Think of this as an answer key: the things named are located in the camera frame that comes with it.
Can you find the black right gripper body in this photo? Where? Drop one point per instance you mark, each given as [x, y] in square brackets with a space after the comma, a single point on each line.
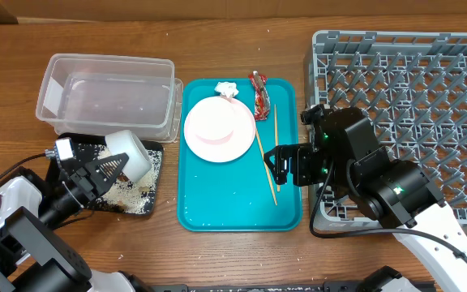
[307, 168]

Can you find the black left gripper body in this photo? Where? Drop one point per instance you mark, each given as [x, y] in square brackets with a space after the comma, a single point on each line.
[74, 195]

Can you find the grey bowl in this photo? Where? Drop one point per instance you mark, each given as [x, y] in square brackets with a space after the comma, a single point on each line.
[127, 142]

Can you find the rice and food leftovers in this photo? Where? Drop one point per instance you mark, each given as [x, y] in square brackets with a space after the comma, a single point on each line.
[136, 198]

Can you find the red snack wrapper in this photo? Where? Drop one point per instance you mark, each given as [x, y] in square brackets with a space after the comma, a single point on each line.
[262, 99]

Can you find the white napkin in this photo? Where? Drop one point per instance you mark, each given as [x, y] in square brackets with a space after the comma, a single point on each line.
[227, 89]

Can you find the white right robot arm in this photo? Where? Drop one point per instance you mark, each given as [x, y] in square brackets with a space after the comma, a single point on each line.
[346, 156]

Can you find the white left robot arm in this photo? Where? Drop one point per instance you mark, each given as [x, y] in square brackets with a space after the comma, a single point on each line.
[32, 256]

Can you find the black waste tray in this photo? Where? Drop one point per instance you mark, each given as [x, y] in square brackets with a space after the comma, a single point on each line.
[87, 148]

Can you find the grey dishwasher rack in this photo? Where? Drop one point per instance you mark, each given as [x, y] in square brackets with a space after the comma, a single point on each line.
[412, 86]

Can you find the left wooden chopstick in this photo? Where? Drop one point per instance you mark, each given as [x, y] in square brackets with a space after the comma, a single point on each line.
[269, 177]

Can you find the wooden chopstick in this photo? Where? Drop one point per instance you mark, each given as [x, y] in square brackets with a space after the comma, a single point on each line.
[275, 114]
[269, 177]

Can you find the right wooden chopstick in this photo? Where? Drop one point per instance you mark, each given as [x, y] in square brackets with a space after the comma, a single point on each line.
[275, 114]

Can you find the teal plastic tray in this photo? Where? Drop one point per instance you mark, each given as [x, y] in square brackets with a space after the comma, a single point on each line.
[235, 195]

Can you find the clear plastic bin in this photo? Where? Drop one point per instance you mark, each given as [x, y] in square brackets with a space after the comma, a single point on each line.
[97, 94]

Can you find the pink large plate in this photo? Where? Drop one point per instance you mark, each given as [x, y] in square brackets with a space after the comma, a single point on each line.
[232, 147]

